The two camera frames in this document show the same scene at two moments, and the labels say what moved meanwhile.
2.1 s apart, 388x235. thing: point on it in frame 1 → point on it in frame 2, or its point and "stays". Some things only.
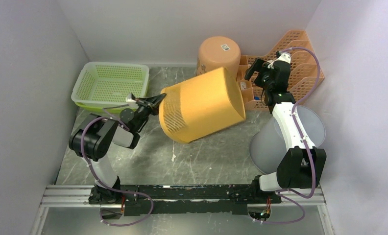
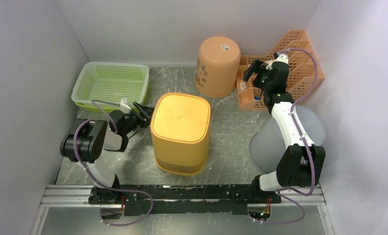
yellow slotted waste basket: (201, 106) → (180, 126)
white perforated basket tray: (99, 83) stays
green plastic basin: (114, 109) stays
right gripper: (255, 67) stays
